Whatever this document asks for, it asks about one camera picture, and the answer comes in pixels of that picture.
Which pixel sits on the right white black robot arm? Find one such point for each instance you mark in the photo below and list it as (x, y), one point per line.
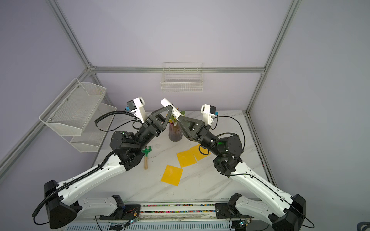
(280, 210)

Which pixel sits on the white wire wall basket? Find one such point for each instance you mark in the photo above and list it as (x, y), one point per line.
(182, 77)

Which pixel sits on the sunflower bouquet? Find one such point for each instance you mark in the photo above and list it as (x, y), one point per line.
(175, 114)

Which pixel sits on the brown ribbed vase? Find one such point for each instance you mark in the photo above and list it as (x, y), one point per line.
(175, 133)

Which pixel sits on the green toy rake wooden handle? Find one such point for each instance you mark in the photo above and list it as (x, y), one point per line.
(146, 151)

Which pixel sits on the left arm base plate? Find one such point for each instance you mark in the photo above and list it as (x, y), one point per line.
(129, 213)

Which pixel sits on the white glue stick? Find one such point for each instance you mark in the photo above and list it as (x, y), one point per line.
(167, 103)

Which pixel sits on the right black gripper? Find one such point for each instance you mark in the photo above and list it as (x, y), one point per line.
(202, 133)

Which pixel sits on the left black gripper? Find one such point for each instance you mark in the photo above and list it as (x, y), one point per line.
(153, 126)

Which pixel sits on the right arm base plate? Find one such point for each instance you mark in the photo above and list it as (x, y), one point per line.
(223, 211)

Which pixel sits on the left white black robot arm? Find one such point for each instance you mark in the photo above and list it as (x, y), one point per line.
(128, 150)

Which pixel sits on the white two-tier mesh shelf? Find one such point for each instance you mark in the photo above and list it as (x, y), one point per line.
(72, 114)

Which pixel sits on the yellow envelope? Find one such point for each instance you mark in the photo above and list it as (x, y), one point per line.
(172, 175)
(186, 158)
(199, 152)

